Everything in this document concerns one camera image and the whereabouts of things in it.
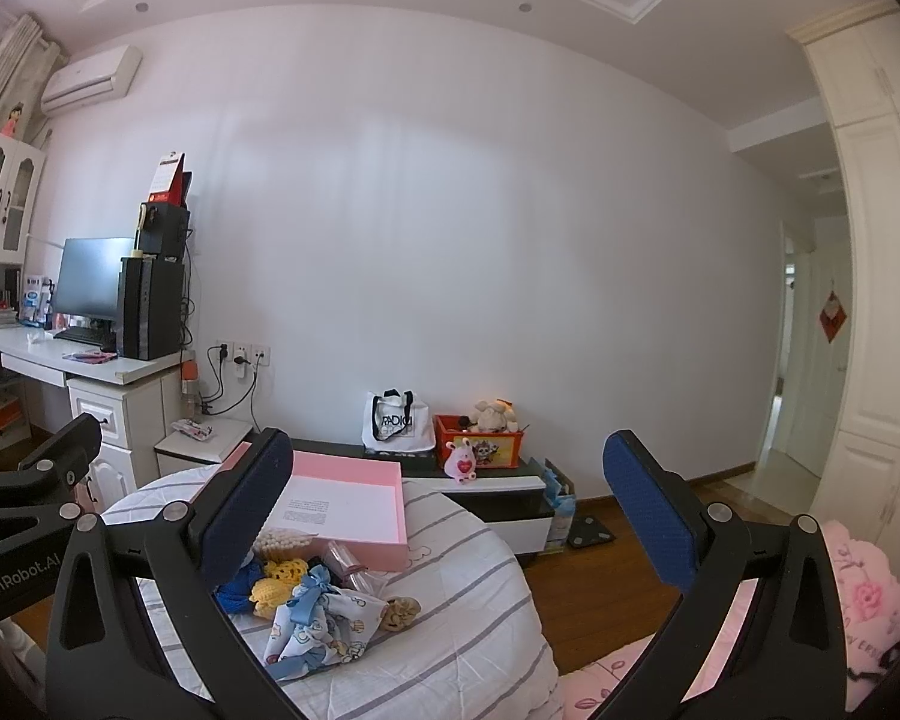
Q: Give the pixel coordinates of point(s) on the blue carton beside bench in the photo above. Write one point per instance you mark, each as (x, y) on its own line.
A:
(559, 493)

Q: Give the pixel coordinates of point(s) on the royal blue knitted item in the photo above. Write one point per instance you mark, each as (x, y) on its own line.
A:
(234, 596)

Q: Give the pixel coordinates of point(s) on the orange capped bottle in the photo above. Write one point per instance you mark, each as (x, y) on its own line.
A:
(190, 378)

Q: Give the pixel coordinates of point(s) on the black keyboard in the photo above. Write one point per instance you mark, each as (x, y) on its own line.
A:
(101, 338)

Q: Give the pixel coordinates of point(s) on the beige plush toy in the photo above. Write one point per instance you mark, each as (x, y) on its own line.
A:
(491, 417)

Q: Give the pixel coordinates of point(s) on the white desk with drawers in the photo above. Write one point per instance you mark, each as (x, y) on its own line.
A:
(135, 403)

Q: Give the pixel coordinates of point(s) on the clear plastic bag pink band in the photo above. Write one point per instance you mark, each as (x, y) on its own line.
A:
(350, 571)

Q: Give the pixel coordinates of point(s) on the pink floral pillow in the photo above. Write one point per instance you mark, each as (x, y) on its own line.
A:
(870, 604)

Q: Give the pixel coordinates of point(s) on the white air conditioner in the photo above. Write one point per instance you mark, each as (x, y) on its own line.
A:
(94, 79)

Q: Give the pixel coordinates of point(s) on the doll on cabinet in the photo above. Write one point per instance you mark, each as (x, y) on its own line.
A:
(11, 125)

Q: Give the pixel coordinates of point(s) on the black floor scale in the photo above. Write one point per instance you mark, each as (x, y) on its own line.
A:
(587, 532)

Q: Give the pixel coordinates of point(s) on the red white paper bag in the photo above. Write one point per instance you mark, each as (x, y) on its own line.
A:
(168, 183)

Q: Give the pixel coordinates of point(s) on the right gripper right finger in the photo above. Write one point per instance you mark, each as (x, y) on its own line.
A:
(757, 631)

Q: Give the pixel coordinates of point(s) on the red door ornament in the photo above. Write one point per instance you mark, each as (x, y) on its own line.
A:
(832, 316)

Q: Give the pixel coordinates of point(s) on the white glass door cabinet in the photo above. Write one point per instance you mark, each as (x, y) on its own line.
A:
(21, 166)

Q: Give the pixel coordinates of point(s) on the pink packet on cabinet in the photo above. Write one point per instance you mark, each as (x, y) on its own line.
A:
(192, 429)

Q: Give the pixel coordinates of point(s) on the black computer monitor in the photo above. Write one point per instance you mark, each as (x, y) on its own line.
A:
(88, 280)

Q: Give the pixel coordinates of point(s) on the pink heart plush toy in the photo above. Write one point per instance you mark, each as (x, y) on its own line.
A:
(461, 461)

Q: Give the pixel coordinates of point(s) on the small white side cabinet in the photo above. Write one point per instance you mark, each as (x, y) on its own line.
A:
(178, 452)

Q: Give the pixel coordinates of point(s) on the white black tote bag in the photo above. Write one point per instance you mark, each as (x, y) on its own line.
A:
(397, 422)

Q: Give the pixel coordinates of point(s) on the wall power outlets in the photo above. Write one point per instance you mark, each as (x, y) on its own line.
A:
(253, 355)

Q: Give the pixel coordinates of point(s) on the blue printed baby cloth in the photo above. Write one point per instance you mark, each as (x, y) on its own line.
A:
(321, 626)

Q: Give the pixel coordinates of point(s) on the pink cardboard box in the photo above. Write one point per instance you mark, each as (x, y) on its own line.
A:
(359, 503)

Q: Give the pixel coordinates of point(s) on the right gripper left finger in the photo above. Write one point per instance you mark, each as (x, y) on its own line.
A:
(104, 659)

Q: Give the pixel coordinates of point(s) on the red toy storage box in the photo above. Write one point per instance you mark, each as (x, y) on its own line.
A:
(494, 451)

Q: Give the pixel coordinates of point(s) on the black computer tower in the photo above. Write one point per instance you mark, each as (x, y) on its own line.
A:
(150, 308)

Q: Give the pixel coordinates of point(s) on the white wardrobe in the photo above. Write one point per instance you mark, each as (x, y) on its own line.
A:
(855, 59)

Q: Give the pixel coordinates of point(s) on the black speaker box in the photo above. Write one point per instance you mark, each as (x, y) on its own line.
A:
(161, 230)

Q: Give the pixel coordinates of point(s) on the beige stocking ball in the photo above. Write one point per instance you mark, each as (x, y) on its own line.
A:
(399, 614)

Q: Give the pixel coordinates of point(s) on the yellow crochet item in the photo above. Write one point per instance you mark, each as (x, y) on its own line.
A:
(275, 588)

